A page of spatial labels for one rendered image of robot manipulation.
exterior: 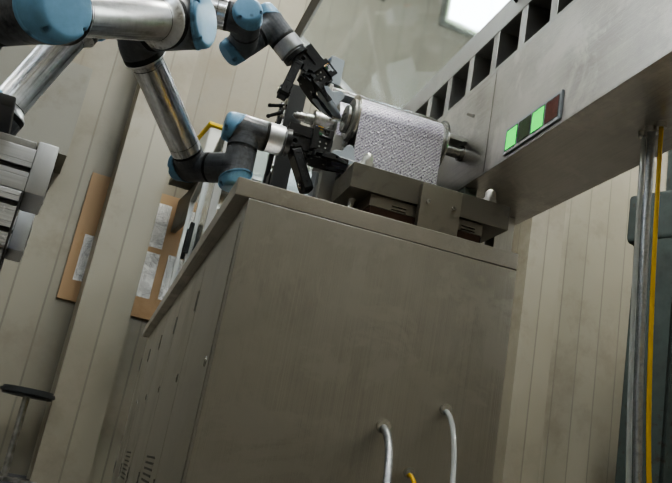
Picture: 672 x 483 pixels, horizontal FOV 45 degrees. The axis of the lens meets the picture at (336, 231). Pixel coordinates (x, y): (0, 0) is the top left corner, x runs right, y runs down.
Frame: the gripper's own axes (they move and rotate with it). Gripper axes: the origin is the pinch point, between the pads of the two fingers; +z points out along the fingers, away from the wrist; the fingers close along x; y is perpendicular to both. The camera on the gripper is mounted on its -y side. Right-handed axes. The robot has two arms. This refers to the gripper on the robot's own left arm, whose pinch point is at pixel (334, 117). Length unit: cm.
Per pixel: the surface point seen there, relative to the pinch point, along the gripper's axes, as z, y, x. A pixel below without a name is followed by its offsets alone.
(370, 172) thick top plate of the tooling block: 18.8, -15.6, -28.0
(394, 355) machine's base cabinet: 53, -40, -34
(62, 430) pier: 17, -101, 301
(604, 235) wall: 163, 326, 378
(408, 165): 22.5, 4.2, -8.4
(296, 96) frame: -14.8, 7.0, 24.9
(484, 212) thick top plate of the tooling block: 43, 2, -28
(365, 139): 10.5, -1.1, -8.4
